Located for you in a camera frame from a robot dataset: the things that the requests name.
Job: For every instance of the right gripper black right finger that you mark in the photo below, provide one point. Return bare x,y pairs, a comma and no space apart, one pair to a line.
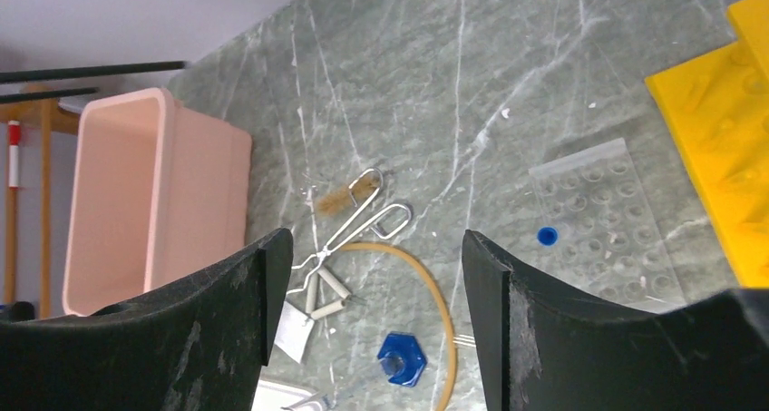
543,344

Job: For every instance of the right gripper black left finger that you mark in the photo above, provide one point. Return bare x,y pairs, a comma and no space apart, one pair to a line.
198,343

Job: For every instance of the blue hexagonal plastic base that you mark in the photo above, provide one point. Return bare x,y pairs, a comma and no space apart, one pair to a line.
402,359

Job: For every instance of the thin black rod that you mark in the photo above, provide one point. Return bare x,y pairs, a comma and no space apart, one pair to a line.
43,95
89,71

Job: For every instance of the white metal tray lid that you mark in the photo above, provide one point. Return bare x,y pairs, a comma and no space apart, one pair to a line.
273,395

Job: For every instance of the small white plastic bag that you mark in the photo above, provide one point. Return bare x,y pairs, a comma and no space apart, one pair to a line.
293,332

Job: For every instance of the small blue cap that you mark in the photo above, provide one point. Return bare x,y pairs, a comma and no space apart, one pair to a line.
547,236

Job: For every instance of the clear plastic well plate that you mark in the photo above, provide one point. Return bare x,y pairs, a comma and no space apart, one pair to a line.
607,241

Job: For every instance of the white clay pipe triangle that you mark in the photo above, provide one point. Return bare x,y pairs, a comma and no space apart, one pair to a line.
326,295

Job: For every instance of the pink plastic bin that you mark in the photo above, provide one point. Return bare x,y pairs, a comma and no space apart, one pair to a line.
160,191

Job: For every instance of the tan bristle test tube brush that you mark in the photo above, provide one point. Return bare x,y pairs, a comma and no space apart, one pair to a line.
345,198

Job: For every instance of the wooden drying rack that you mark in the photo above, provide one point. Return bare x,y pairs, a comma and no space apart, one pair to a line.
35,218

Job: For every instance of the red and white marker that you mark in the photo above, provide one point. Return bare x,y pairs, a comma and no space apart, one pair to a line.
14,138

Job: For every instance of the yellow test tube rack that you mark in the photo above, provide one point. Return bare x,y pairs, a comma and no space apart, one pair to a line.
716,109

